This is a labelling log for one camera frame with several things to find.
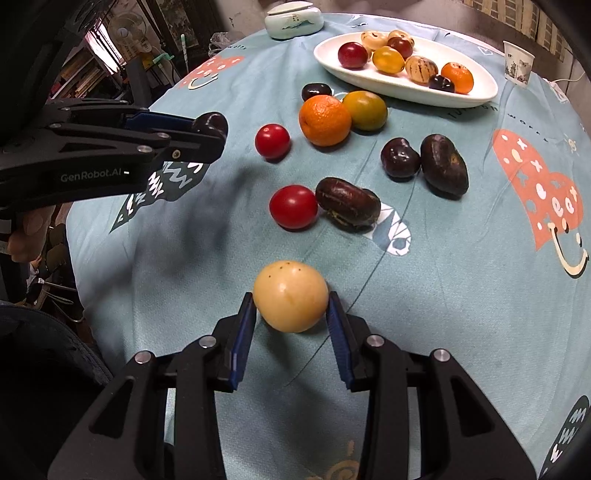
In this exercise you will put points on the pale striped pepino melon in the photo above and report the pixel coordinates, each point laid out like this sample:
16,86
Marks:
373,39

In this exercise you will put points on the round pale yellow pear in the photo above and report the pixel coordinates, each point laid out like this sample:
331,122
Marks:
291,295

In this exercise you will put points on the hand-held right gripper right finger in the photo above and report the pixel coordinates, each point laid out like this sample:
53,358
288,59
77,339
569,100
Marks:
339,341

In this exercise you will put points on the large tan pepino melon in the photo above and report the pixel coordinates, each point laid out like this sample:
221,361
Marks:
421,69

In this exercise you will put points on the red plum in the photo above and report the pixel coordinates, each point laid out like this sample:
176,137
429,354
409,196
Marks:
352,55

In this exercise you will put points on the dark blue garment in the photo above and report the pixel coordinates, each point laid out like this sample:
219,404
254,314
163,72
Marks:
51,369

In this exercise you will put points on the bookshelf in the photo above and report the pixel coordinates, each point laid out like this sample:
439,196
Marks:
83,69

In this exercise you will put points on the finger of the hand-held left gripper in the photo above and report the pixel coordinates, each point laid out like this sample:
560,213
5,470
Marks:
198,148
161,124

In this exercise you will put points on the light blue printed tablecloth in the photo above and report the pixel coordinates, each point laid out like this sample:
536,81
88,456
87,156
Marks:
438,300

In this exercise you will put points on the dark purple plum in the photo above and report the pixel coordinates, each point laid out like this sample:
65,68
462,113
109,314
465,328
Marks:
441,84
314,91
400,158
212,123

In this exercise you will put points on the green-orange tomato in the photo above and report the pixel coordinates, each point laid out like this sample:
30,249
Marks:
367,110

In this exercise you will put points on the large orange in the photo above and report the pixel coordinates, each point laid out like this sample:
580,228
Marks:
324,120

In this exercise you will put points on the dark red-brown tomato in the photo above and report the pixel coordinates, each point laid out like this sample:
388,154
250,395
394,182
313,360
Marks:
400,47

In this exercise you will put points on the yellow-orange tomato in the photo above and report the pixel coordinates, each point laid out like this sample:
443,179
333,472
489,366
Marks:
388,60

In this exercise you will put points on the small tan pepino melon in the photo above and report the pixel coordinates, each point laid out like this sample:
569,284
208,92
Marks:
399,33

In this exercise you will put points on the white electric fan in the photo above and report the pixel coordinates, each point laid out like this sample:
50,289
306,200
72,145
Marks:
129,25

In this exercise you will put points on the small mandarin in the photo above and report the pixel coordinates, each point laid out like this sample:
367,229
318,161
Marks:
459,74

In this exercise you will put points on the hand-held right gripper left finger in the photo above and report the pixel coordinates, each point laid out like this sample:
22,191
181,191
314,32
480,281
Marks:
242,341

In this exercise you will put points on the clear plastic bag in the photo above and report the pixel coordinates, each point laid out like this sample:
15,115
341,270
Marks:
221,44

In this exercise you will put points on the white ceramic lidded jar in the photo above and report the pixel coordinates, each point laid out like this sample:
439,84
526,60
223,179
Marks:
293,25

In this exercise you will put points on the person's left hand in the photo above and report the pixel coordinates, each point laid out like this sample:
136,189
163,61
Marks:
34,228

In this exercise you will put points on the red tomato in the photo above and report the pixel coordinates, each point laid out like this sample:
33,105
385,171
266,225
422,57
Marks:
272,141
293,206

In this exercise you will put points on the white oval plate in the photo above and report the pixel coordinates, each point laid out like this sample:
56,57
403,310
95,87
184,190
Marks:
480,90

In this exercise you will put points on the white printed paper cup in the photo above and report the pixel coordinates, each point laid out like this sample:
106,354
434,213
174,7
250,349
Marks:
518,62

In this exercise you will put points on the large dark passion fruit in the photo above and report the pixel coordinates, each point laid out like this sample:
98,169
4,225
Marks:
443,164

